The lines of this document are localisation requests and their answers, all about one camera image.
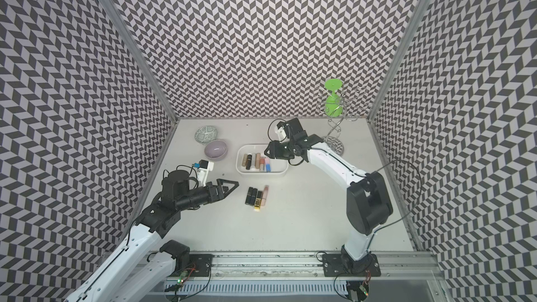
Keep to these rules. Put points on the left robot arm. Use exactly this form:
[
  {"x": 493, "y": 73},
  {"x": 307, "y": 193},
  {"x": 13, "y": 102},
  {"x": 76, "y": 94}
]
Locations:
[{"x": 143, "y": 258}]

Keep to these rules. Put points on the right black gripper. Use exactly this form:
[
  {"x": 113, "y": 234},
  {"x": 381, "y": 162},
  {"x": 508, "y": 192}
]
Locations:
[{"x": 275, "y": 151}]

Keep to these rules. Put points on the beige matte lipstick tube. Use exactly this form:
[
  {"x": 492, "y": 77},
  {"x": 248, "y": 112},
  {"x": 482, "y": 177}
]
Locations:
[{"x": 257, "y": 161}]

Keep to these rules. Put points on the purple ceramic bowl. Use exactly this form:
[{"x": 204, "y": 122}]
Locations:
[{"x": 216, "y": 150}]

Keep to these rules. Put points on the black lipstick with text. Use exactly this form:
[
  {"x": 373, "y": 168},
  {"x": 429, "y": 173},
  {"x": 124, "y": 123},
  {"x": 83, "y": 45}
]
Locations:
[{"x": 248, "y": 196}]

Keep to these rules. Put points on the green plastic cup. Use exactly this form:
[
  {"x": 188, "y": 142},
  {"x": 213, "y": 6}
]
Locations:
[{"x": 333, "y": 103}]

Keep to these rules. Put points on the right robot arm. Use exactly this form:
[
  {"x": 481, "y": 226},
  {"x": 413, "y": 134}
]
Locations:
[{"x": 368, "y": 204}]

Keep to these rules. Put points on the clear coral lipstick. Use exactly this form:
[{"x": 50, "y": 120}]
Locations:
[{"x": 262, "y": 164}]

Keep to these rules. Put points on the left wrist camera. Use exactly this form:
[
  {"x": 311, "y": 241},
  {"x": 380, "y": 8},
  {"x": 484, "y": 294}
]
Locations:
[{"x": 202, "y": 169}]

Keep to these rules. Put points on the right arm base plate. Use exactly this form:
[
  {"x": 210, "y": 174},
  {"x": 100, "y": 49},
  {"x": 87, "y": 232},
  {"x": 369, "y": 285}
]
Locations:
[{"x": 340, "y": 264}]

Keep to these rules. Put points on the white plastic storage box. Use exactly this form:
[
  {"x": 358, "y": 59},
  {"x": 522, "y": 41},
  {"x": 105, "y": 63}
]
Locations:
[{"x": 278, "y": 167}]

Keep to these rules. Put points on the black and gold square lipstick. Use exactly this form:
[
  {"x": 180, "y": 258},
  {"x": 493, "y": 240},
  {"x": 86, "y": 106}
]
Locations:
[{"x": 258, "y": 201}]

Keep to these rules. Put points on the plain black lipstick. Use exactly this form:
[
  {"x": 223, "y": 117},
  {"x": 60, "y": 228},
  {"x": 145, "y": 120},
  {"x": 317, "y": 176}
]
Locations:
[{"x": 253, "y": 196}]

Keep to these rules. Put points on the aluminium front rail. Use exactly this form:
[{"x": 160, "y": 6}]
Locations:
[{"x": 405, "y": 276}]

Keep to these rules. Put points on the pink blue gradient lipstick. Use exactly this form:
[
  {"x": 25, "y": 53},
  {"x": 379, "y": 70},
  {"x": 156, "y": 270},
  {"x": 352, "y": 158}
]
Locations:
[{"x": 267, "y": 165}]

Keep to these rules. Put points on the green patterned bowl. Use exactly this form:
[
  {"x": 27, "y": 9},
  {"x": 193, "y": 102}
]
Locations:
[{"x": 206, "y": 134}]

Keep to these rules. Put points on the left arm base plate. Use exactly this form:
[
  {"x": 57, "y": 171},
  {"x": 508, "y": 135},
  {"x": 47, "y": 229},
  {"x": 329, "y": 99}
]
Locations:
[{"x": 195, "y": 265}]

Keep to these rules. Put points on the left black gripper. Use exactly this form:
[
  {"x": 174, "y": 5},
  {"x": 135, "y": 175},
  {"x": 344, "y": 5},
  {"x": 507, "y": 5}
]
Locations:
[{"x": 221, "y": 192}]

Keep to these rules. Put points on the black lipstick gold band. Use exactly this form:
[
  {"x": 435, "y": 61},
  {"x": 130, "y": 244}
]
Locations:
[{"x": 249, "y": 162}]

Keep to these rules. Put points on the pink lip gloss tube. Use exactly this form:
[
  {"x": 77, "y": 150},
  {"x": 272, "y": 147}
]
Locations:
[{"x": 264, "y": 195}]

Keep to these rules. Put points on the chrome wire stand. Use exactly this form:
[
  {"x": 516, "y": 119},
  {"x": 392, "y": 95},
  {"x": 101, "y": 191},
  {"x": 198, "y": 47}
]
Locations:
[{"x": 332, "y": 138}]

